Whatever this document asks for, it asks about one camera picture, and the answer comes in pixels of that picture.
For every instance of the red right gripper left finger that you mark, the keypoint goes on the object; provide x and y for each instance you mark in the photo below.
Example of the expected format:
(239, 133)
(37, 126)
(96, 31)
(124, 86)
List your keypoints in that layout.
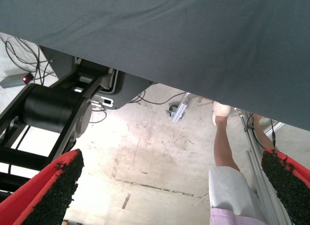
(36, 198)

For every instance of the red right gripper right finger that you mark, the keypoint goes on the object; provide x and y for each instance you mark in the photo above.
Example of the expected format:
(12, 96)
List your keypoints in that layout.
(288, 186)

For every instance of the long aluminium profile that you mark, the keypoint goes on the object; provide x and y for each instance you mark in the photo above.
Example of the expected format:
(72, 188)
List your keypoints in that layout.
(256, 167)

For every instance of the person in white shorts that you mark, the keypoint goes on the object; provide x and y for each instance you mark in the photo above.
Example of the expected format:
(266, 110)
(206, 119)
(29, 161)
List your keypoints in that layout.
(225, 147)

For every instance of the grey power box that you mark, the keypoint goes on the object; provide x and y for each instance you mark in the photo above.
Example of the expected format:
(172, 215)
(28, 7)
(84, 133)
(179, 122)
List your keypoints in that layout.
(14, 81)

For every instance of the grey caster wheel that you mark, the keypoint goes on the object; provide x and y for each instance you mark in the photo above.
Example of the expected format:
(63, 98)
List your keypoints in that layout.
(172, 110)

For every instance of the black metal base panel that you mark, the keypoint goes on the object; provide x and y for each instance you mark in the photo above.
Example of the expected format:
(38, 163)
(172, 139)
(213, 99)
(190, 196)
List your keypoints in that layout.
(130, 87)

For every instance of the dark grey table cloth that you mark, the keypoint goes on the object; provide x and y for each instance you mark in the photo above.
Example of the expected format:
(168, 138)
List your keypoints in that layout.
(155, 29)

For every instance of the black frame with cylinder joint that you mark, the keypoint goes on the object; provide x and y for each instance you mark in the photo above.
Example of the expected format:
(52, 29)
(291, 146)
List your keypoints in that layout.
(48, 106)

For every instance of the short aluminium bracket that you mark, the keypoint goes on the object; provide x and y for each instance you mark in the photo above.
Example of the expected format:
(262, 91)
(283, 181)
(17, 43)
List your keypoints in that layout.
(180, 109)

